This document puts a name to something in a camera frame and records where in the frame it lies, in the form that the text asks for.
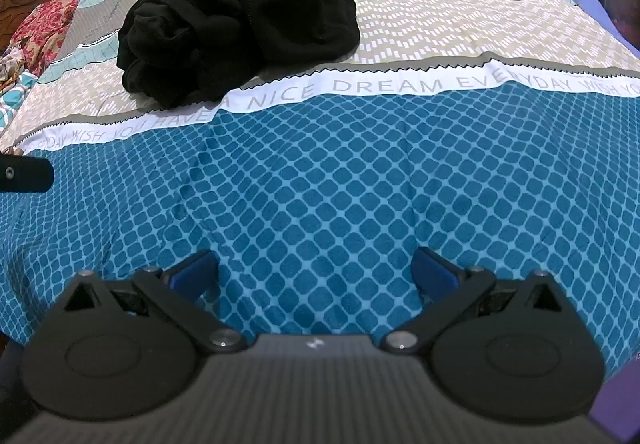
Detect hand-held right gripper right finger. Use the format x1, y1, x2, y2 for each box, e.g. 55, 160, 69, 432
380, 246, 572, 354

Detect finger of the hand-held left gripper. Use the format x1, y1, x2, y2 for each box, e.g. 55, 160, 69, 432
0, 149, 55, 195

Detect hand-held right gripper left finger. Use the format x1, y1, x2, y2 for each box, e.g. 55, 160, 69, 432
64, 249, 249, 355

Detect black pants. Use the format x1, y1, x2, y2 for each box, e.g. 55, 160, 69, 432
116, 0, 362, 109

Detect blue patterned bed sheet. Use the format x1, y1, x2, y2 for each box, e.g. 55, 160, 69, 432
0, 0, 640, 390

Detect carved wooden headboard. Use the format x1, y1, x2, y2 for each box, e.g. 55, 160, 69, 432
0, 0, 76, 47

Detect purple garment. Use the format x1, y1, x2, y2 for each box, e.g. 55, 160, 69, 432
589, 371, 640, 444

